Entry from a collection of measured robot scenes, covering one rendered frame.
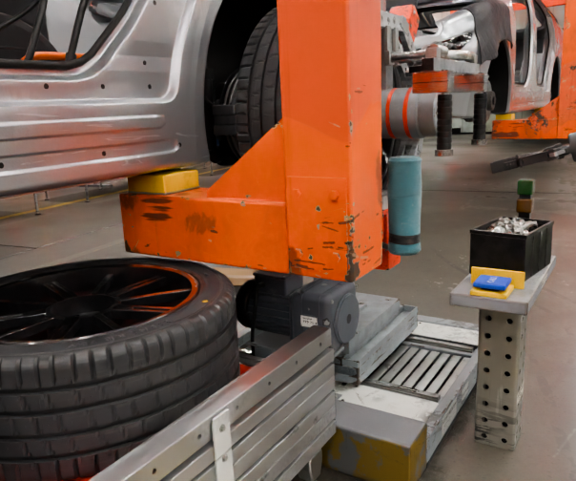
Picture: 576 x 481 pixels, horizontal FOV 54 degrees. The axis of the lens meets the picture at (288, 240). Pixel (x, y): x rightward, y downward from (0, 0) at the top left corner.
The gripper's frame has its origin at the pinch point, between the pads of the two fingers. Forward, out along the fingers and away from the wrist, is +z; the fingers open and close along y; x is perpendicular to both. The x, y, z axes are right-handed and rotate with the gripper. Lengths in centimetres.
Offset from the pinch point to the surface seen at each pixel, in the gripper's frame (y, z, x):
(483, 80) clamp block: -8.7, 1.4, -23.9
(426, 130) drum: 9.5, 15.8, -14.8
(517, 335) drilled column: 25.8, 2.8, 39.2
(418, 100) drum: 10.5, 15.8, -23.0
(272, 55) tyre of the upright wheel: 31, 44, -44
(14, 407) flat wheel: 112, 66, 11
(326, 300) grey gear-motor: 38, 44, 20
